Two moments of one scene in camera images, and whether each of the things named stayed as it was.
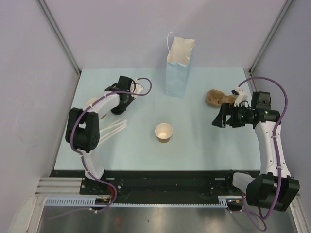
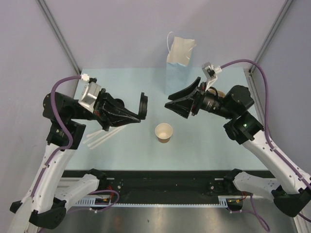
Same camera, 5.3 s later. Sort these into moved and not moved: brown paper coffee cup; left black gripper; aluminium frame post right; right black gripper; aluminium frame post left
Moved: right black gripper; left black gripper
Not moved: brown paper coffee cup; aluminium frame post left; aluminium frame post right
